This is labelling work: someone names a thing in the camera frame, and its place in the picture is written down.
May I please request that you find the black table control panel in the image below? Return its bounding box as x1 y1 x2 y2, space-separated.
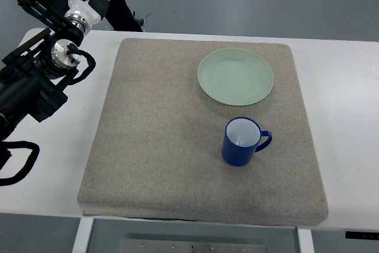
345 231 379 241

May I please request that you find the blue cup white inside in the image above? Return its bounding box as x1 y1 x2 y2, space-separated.
221 117 272 167

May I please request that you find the white table leg frame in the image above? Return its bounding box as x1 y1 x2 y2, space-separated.
72 217 315 253

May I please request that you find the grey felt mat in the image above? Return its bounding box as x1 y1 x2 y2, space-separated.
78 39 328 226

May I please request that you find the grey metal base plate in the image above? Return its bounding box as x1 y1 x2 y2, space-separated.
118 239 267 253

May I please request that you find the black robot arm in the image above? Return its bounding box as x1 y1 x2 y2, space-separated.
1 0 96 186

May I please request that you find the light green plate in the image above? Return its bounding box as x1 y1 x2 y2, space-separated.
197 48 274 106

